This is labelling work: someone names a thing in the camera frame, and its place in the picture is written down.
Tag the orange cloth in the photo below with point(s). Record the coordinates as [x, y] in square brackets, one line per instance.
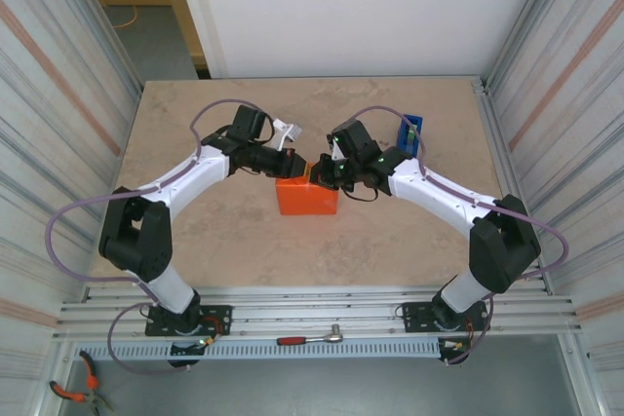
[307, 197]

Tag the green tape roll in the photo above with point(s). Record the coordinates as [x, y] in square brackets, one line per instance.
[413, 132]

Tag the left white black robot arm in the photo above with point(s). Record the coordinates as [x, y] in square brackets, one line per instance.
[141, 236]

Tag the blue tape dispenser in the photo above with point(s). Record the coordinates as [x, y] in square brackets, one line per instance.
[408, 136]

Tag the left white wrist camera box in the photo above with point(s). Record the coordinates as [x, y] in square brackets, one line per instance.
[285, 133]

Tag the aluminium rail frame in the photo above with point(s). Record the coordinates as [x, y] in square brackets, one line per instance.
[312, 301]

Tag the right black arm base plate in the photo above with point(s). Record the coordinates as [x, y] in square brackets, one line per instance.
[414, 316]

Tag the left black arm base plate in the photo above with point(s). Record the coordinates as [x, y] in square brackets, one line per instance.
[219, 313]

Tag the black under-rail bracket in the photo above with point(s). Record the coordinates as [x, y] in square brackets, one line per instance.
[451, 348]
[183, 349]

